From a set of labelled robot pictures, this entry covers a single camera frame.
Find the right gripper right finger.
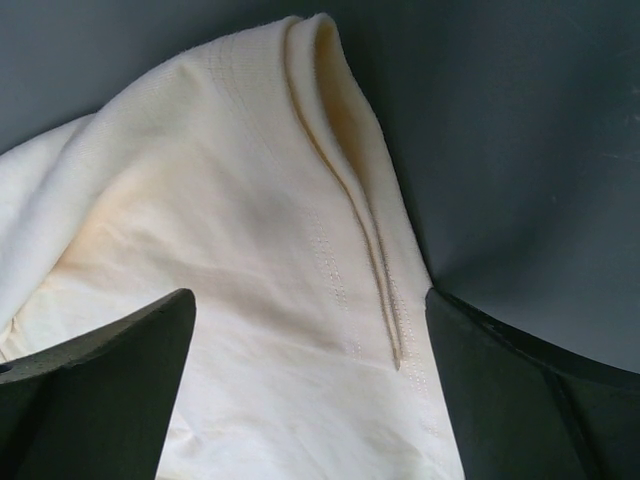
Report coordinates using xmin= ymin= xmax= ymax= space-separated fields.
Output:
xmin=426 ymin=289 xmax=639 ymax=479

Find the peach yellow t shirt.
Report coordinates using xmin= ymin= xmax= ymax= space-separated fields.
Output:
xmin=1 ymin=14 xmax=464 ymax=479

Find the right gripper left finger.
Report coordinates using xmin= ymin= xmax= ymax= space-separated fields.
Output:
xmin=1 ymin=289 xmax=195 ymax=480

